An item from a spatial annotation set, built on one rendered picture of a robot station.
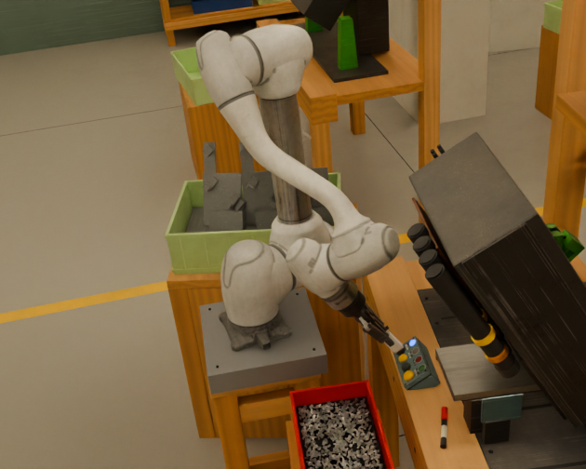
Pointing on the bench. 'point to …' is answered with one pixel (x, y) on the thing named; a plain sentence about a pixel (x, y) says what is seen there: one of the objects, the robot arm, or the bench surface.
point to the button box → (428, 378)
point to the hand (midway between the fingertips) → (392, 341)
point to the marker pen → (444, 427)
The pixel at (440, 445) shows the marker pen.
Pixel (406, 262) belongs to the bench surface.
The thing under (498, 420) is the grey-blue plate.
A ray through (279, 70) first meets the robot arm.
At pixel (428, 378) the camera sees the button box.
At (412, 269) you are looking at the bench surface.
